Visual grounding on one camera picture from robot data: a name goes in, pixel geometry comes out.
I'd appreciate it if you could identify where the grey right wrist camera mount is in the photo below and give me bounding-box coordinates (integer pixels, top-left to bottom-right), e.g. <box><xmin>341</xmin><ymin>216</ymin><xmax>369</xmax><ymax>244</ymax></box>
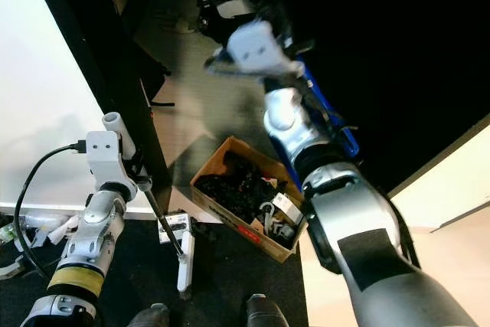
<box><xmin>226</xmin><ymin>21</ymin><xmax>303</xmax><ymax>79</ymax></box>

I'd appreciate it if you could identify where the blue plastic dustpan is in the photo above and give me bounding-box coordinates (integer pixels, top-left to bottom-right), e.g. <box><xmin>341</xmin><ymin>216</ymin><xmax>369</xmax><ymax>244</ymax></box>
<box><xmin>299</xmin><ymin>63</ymin><xmax>361</xmax><ymax>163</ymax></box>

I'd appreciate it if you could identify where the black bag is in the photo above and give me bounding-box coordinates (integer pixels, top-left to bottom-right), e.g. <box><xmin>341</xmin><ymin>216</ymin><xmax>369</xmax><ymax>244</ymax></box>
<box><xmin>195</xmin><ymin>0</ymin><xmax>269</xmax><ymax>44</ymax></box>

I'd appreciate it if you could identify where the grey robot leg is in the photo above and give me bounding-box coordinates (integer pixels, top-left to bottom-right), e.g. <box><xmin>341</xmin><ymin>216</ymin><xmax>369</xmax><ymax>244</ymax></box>
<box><xmin>129</xmin><ymin>302</ymin><xmax>173</xmax><ymax>327</ymax></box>
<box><xmin>247</xmin><ymin>293</ymin><xmax>292</xmax><ymax>327</ymax></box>

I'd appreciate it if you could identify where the open cardboard box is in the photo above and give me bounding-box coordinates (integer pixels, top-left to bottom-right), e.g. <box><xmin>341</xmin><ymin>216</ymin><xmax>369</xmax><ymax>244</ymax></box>
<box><xmin>190</xmin><ymin>136</ymin><xmax>311</xmax><ymax>263</ymax></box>

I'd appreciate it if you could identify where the grey robot left leg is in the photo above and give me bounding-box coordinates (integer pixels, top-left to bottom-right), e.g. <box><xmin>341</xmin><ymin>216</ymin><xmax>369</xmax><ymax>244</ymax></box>
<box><xmin>129</xmin><ymin>302</ymin><xmax>173</xmax><ymax>327</ymax></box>

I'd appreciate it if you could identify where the clear plastic bottle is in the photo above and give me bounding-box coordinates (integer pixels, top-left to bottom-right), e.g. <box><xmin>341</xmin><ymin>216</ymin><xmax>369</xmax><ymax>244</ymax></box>
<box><xmin>0</xmin><ymin>220</ymin><xmax>20</xmax><ymax>244</ymax></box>

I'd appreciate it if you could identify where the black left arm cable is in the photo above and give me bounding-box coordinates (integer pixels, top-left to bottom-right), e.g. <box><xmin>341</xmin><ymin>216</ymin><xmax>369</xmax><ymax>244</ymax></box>
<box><xmin>15</xmin><ymin>139</ymin><xmax>89</xmax><ymax>278</ymax></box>

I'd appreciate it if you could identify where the grey robot right leg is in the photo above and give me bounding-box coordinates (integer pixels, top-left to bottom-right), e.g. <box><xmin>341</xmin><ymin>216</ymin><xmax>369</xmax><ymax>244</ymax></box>
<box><xmin>247</xmin><ymin>293</ymin><xmax>292</xmax><ymax>327</ymax></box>

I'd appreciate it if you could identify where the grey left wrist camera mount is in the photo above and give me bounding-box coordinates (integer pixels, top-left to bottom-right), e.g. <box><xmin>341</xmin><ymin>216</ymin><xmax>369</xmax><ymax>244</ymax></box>
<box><xmin>84</xmin><ymin>129</ymin><xmax>135</xmax><ymax>194</ymax></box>

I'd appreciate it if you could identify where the grey plastic clip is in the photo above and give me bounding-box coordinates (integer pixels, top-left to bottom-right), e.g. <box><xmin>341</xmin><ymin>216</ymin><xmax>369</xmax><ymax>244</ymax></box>
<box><xmin>262</xmin><ymin>197</ymin><xmax>288</xmax><ymax>230</ymax></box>

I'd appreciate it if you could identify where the black floor mat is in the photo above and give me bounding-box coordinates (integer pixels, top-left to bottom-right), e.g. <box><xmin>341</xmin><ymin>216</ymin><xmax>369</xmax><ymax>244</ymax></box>
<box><xmin>0</xmin><ymin>216</ymin><xmax>307</xmax><ymax>327</ymax></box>

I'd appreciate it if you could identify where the white printed carton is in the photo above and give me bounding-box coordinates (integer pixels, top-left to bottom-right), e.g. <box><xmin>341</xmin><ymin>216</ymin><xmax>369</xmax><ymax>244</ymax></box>
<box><xmin>159</xmin><ymin>211</ymin><xmax>194</xmax><ymax>245</ymax></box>

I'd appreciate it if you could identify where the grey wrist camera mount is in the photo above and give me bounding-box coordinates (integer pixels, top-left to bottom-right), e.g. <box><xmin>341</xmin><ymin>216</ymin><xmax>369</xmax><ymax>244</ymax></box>
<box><xmin>84</xmin><ymin>129</ymin><xmax>135</xmax><ymax>194</ymax></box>
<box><xmin>226</xmin><ymin>21</ymin><xmax>303</xmax><ymax>79</ymax></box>

